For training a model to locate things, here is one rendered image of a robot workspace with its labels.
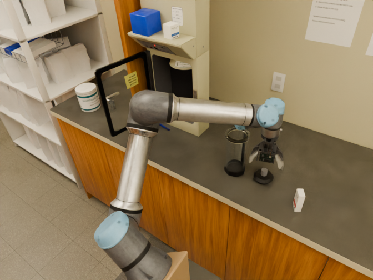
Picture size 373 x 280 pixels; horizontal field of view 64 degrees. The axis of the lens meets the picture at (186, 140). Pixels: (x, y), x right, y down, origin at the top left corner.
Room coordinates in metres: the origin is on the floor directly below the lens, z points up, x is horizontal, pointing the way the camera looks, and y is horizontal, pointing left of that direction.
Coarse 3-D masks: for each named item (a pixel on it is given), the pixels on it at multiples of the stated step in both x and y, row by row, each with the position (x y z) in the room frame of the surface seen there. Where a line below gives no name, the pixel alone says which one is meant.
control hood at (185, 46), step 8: (128, 32) 1.42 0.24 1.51; (160, 32) 1.40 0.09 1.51; (136, 40) 1.43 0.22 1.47; (144, 40) 1.37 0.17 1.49; (152, 40) 1.32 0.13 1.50; (160, 40) 1.30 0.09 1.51; (168, 40) 1.29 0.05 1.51; (176, 40) 1.29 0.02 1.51; (184, 40) 1.28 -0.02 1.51; (192, 40) 1.29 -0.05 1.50; (176, 48) 1.26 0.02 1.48; (184, 48) 1.24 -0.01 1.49; (192, 48) 1.29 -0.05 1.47; (184, 56) 1.31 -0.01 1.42; (192, 56) 1.29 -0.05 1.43
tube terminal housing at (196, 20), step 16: (144, 0) 1.49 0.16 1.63; (160, 0) 1.43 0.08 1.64; (176, 0) 1.37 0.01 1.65; (192, 0) 1.32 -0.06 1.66; (208, 0) 1.39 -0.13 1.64; (160, 16) 1.43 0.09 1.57; (192, 16) 1.32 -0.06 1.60; (208, 16) 1.39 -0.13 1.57; (192, 32) 1.32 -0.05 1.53; (208, 32) 1.39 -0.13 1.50; (208, 48) 1.39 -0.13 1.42; (192, 64) 1.33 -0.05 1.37; (208, 64) 1.39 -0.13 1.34; (208, 80) 1.39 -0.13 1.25; (208, 96) 1.39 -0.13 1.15; (192, 128) 1.34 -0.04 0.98
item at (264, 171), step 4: (264, 168) 0.97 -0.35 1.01; (256, 172) 0.97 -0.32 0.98; (260, 172) 0.97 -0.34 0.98; (264, 172) 0.95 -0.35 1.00; (268, 172) 0.97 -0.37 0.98; (256, 176) 0.95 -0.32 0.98; (260, 176) 0.95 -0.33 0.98; (264, 176) 0.95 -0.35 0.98; (268, 176) 0.94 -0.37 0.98; (272, 176) 0.95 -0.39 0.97; (256, 180) 0.93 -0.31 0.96; (260, 180) 0.93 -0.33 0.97; (264, 180) 0.92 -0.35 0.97; (268, 180) 0.92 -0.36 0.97; (272, 180) 0.93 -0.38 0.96
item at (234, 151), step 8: (232, 128) 1.07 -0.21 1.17; (232, 136) 1.07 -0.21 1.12; (240, 136) 1.07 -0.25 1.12; (248, 136) 1.01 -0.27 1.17; (232, 144) 1.00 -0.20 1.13; (240, 144) 0.99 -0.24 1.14; (232, 152) 1.00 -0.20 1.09; (240, 152) 0.99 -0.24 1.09; (232, 160) 1.00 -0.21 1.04; (240, 160) 0.99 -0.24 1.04; (232, 168) 0.99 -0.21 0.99; (240, 168) 0.99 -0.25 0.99
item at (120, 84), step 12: (120, 60) 1.39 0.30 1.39; (108, 72) 1.33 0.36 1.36; (120, 72) 1.37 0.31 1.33; (132, 72) 1.42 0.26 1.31; (144, 72) 1.47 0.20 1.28; (108, 84) 1.32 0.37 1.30; (120, 84) 1.36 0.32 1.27; (132, 84) 1.41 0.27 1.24; (144, 84) 1.46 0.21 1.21; (108, 96) 1.31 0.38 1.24; (120, 96) 1.36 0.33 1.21; (132, 96) 1.40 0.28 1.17; (120, 108) 1.34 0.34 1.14; (120, 120) 1.33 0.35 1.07
